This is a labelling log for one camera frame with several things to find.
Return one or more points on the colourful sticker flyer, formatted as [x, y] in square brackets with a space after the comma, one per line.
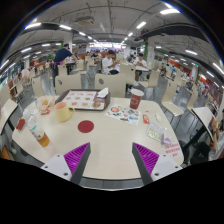
[124, 114]

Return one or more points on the red card at table edge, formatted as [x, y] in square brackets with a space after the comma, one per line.
[20, 124]

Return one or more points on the plastic bag with food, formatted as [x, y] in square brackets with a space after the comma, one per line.
[44, 103]

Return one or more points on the beige chair right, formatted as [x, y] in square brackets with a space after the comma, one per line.
[167, 100]

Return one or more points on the yellow mug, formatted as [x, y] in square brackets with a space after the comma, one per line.
[63, 112]

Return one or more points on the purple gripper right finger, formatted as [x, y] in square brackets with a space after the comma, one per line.
[151, 165]

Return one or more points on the small red packet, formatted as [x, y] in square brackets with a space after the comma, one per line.
[146, 119]

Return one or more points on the person in white background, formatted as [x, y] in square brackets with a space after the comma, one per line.
[140, 62]

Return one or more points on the clear plastic bottle amber drink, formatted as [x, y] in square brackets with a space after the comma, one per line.
[34, 127]

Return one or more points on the red round coaster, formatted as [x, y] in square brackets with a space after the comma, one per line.
[85, 126]

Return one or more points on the red paper cup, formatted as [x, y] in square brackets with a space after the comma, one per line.
[136, 96]

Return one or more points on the beige chair centre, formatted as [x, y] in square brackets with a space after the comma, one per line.
[116, 84]

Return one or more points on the brown food tray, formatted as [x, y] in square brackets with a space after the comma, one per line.
[92, 100]

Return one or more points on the beige chair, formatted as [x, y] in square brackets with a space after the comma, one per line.
[116, 84]
[64, 83]
[167, 100]

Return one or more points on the white napkin on tray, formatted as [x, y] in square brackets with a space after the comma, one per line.
[102, 92]

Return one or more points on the person in white shirt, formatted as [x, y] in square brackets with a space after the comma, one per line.
[109, 65]

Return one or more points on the beige chair left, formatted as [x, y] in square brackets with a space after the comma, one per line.
[64, 83]

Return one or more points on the seated person far right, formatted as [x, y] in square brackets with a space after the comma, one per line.
[205, 153]

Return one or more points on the person in blue shirt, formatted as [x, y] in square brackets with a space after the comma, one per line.
[61, 55]

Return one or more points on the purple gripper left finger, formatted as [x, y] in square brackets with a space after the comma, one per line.
[71, 165]

